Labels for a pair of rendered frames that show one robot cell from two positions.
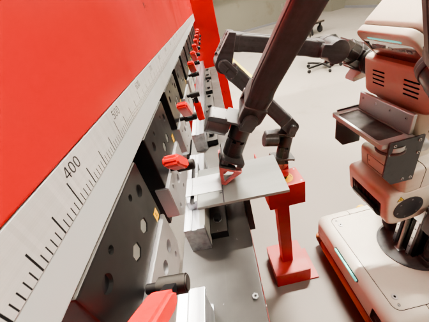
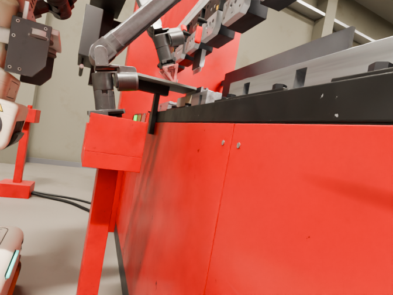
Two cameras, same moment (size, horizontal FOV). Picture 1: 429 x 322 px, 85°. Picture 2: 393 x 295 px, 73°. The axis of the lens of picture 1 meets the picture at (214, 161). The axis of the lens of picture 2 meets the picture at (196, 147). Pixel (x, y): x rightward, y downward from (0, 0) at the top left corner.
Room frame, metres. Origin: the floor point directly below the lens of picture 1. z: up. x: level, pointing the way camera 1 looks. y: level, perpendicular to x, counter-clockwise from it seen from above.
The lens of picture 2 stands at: (1.68, -0.41, 0.79)
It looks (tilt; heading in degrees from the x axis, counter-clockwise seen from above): 2 degrees down; 153
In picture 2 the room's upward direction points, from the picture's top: 10 degrees clockwise
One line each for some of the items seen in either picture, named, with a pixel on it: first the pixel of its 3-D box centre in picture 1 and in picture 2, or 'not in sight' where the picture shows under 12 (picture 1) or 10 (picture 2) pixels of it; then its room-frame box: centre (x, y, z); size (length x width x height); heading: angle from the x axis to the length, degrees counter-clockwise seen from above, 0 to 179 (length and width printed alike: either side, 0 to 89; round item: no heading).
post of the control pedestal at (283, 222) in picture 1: (283, 228); (94, 246); (0.81, -0.26, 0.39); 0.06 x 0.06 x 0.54; 88
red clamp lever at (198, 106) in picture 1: (196, 107); (200, 31); (0.73, 0.01, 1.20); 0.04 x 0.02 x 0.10; 84
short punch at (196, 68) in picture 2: not in sight; (198, 62); (0.59, 0.09, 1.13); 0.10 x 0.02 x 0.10; 174
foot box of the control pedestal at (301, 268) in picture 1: (291, 261); not in sight; (0.81, -0.29, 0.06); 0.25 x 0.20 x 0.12; 88
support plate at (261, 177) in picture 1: (239, 179); (161, 83); (0.57, -0.06, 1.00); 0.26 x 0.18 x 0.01; 84
